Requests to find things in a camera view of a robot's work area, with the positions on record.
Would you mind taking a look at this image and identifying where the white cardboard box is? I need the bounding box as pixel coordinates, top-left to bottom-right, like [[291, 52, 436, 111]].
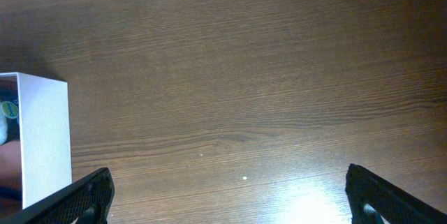
[[1, 73, 72, 209]]

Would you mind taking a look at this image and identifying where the clear pump soap bottle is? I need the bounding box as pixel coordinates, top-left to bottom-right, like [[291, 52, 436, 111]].
[[1, 88, 20, 145]]

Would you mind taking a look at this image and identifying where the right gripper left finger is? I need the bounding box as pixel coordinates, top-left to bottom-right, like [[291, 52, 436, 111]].
[[1, 167, 115, 224]]

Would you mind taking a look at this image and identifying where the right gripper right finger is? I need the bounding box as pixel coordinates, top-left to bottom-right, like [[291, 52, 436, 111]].
[[345, 163, 446, 224]]

